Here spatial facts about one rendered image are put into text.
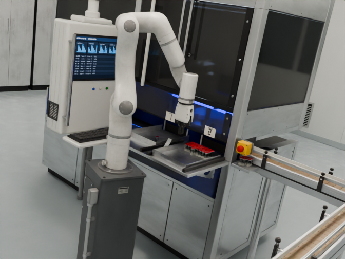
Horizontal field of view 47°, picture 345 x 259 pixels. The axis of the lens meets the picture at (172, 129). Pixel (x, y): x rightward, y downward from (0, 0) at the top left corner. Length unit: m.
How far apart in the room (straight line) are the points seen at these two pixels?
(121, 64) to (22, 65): 5.35
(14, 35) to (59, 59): 4.43
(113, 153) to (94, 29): 0.99
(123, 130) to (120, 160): 0.16
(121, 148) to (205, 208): 0.85
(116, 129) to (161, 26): 0.56
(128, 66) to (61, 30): 0.81
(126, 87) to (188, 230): 1.25
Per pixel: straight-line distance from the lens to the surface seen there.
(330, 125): 7.10
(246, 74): 2.38
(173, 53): 2.04
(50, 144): 3.96
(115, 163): 2.12
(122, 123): 2.08
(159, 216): 3.00
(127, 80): 2.00
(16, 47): 7.17
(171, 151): 2.49
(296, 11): 2.74
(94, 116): 2.93
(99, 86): 2.89
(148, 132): 2.79
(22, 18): 7.16
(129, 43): 1.96
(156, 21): 2.00
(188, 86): 2.09
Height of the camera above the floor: 1.71
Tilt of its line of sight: 16 degrees down
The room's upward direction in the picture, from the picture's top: 9 degrees clockwise
